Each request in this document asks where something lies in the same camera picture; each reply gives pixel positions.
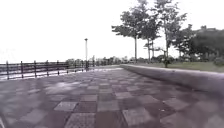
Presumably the grass strip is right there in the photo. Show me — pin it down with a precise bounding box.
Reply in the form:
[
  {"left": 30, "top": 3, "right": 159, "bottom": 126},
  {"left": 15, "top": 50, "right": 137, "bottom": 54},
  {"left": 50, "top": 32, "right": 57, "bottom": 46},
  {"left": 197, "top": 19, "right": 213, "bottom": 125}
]
[{"left": 138, "top": 61, "right": 224, "bottom": 73}]

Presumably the low concrete wall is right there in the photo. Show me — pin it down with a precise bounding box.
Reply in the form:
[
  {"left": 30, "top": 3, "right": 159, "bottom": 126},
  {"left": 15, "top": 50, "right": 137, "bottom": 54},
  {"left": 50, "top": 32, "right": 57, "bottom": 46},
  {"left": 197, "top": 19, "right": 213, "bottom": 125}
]
[{"left": 119, "top": 63, "right": 224, "bottom": 96}]

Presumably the dark wooden fence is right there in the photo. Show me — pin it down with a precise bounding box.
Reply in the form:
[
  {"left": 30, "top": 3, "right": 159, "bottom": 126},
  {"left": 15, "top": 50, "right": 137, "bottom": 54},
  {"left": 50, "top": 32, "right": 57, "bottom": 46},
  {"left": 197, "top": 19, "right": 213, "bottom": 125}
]
[{"left": 0, "top": 58, "right": 116, "bottom": 81}]

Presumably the lamp post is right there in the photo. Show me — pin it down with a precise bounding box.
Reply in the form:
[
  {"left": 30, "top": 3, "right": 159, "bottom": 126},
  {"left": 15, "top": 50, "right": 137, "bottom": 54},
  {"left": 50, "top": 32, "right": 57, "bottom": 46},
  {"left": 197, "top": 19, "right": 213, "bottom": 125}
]
[{"left": 83, "top": 37, "right": 89, "bottom": 70}]

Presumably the row of trees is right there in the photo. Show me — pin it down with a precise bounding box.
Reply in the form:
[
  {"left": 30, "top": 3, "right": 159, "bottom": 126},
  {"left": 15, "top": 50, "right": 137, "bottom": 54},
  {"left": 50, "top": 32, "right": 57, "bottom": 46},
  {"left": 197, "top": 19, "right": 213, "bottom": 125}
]
[{"left": 111, "top": 0, "right": 224, "bottom": 69}]

